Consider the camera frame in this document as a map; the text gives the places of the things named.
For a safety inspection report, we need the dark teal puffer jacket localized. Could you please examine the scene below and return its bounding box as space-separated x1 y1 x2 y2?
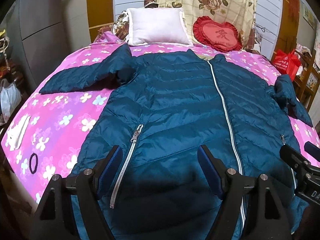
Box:
40 44 312 239

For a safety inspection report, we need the wooden shelf rack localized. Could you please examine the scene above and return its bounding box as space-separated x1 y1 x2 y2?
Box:
293 50 319 111

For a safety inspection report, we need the red shopping bag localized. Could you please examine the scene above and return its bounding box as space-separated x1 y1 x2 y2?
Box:
272 49 301 81

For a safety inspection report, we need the white tissue packet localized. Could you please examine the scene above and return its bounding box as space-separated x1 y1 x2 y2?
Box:
5 114 30 151

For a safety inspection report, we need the white plastic bag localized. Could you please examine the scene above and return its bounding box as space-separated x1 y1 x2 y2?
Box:
1 79 22 123

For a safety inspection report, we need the red heart-shaped cushion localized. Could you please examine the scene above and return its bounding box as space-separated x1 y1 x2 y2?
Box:
193 16 242 53

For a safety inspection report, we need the cream rose-print quilt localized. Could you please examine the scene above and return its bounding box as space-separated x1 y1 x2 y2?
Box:
144 0 257 49

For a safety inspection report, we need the white square pillow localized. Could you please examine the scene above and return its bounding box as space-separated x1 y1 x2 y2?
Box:
127 8 193 47

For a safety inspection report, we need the brown floral blanket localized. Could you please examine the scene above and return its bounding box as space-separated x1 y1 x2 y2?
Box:
94 10 129 42

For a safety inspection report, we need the grey refrigerator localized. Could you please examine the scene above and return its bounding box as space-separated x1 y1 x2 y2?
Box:
6 0 92 93

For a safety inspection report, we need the black hair tie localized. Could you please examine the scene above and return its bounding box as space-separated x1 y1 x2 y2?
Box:
29 152 39 175

